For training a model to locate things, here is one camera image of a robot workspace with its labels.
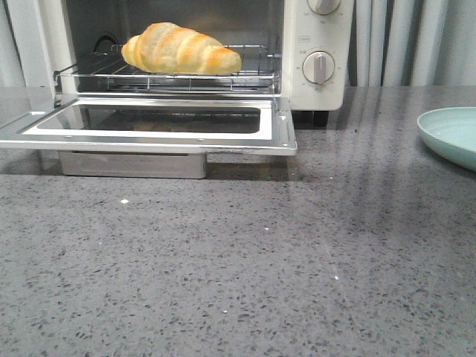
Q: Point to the glass oven door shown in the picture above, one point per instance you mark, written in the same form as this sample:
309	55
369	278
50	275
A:
158	125

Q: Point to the metal wire oven rack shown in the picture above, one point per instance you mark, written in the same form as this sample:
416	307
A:
107	71

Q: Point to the white oven knob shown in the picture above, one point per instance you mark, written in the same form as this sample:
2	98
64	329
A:
318	67
323	7

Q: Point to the light green round plate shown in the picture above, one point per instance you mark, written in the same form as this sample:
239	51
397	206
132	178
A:
450	133

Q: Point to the golden croissant bread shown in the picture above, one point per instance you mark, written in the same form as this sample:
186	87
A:
166	48

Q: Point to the lower white oven knob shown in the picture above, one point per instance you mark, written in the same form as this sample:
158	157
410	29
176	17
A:
318	67

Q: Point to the silver door handle bar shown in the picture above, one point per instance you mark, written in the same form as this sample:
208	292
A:
136	165

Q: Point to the upper white oven knob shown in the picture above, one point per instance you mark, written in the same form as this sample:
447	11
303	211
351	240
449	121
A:
323	7

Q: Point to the white Toshiba toaster oven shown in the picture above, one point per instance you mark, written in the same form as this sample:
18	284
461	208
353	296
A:
289	49

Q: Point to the grey pleated curtain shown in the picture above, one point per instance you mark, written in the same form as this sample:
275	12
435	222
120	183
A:
393	43

